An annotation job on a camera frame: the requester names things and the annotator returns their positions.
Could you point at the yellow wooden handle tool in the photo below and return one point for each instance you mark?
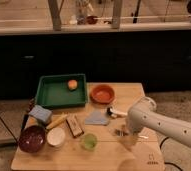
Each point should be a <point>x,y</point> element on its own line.
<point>56,121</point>

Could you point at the orange red bowl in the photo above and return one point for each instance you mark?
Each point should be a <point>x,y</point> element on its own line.
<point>102,94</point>

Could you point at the green plastic cup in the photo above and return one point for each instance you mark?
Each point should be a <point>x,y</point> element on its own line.
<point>89,141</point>

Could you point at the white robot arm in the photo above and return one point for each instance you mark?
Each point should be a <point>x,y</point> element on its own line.
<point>143,114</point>

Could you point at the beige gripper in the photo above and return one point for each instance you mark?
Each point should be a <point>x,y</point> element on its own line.
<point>128,140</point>

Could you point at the blue sponge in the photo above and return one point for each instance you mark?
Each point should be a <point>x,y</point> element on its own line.
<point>41,114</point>

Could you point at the orange ball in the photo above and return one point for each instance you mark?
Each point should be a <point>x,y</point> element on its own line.
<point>72,84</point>

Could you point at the brown rectangular block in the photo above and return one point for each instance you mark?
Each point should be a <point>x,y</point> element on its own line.
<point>74,126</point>

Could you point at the silver metal fork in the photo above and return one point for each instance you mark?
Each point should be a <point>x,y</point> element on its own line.
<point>119,132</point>

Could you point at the black handled utensil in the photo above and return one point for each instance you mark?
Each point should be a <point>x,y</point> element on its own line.
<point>25,118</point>

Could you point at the blue grey cloth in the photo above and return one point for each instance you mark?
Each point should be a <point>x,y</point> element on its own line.
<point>96,118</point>

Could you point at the white small bowl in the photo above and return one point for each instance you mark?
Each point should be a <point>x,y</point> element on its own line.
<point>56,137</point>

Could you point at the dark maroon bowl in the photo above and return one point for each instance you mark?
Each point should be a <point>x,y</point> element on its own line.
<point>32,139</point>

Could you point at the green plastic tray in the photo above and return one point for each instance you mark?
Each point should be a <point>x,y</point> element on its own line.
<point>53,91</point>

